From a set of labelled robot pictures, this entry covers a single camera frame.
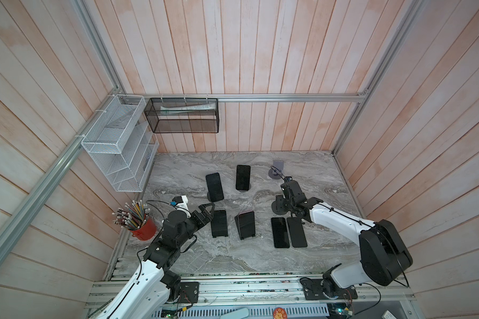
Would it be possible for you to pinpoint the bundle of pencils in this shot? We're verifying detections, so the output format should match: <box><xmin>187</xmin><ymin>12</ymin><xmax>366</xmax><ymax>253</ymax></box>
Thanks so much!
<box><xmin>113</xmin><ymin>201</ymin><xmax>149</xmax><ymax>231</ymax></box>

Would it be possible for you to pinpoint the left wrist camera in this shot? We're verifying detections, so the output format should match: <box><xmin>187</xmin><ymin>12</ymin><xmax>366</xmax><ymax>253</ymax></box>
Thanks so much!
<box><xmin>171</xmin><ymin>195</ymin><xmax>191</xmax><ymax>218</ymax></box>

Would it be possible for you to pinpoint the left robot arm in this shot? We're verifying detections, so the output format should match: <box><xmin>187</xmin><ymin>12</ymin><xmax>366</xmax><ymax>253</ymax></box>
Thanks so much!
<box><xmin>91</xmin><ymin>203</ymin><xmax>215</xmax><ymax>318</ymax></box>

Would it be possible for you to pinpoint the blue phone back left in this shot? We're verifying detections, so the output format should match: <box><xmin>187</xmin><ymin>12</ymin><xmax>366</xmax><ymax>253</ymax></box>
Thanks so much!
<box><xmin>206</xmin><ymin>173</ymin><xmax>224</xmax><ymax>202</ymax></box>

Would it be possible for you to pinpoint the black phone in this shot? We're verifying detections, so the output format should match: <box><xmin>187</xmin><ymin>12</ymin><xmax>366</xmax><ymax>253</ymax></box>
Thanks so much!
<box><xmin>211</xmin><ymin>210</ymin><xmax>228</xmax><ymax>238</ymax></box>
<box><xmin>271</xmin><ymin>217</ymin><xmax>290</xmax><ymax>249</ymax></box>

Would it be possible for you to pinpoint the green phone back centre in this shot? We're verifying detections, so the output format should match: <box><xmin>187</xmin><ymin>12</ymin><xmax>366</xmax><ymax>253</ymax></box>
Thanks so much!
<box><xmin>236</xmin><ymin>165</ymin><xmax>251</xmax><ymax>191</ymax></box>

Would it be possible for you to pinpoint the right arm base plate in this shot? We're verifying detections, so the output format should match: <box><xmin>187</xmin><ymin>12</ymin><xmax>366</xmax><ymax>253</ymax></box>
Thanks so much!
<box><xmin>299</xmin><ymin>277</ymin><xmax>358</xmax><ymax>300</ymax></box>

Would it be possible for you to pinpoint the grey round stand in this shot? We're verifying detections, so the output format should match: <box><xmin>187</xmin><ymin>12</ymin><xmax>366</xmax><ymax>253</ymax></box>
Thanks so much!
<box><xmin>271</xmin><ymin>202</ymin><xmax>287</xmax><ymax>215</ymax></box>

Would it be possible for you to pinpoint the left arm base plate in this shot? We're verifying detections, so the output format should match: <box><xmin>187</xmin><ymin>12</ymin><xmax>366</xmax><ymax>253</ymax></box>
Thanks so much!
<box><xmin>167</xmin><ymin>282</ymin><xmax>200</xmax><ymax>304</ymax></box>

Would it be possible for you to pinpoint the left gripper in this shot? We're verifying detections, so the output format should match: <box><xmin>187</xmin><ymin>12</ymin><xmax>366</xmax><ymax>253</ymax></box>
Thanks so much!
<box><xmin>176</xmin><ymin>203</ymin><xmax>216</xmax><ymax>247</ymax></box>

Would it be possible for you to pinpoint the white wire mesh shelf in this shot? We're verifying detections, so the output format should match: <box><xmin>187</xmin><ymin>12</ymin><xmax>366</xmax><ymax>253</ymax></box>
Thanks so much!
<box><xmin>82</xmin><ymin>94</ymin><xmax>159</xmax><ymax>193</ymax></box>

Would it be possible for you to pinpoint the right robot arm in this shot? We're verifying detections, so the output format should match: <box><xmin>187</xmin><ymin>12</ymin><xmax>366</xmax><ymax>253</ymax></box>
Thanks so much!
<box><xmin>276</xmin><ymin>176</ymin><xmax>413</xmax><ymax>299</ymax></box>

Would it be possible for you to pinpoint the red pencil cup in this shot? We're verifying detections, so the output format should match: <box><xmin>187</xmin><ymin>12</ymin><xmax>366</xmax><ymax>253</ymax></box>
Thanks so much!
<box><xmin>131</xmin><ymin>217</ymin><xmax>157</xmax><ymax>241</ymax></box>

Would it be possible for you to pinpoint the black mesh basket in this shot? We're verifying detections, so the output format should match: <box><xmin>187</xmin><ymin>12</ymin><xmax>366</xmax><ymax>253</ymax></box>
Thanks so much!
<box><xmin>144</xmin><ymin>97</ymin><xmax>220</xmax><ymax>134</ymax></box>

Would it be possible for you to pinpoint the aluminium rail front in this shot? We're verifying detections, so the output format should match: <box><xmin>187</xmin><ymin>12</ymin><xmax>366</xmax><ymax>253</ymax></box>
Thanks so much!
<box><xmin>85</xmin><ymin>272</ymin><xmax>416</xmax><ymax>310</ymax></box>

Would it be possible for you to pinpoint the purple phone stand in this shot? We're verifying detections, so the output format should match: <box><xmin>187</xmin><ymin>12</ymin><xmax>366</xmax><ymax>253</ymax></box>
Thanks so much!
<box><xmin>268</xmin><ymin>160</ymin><xmax>284</xmax><ymax>179</ymax></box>

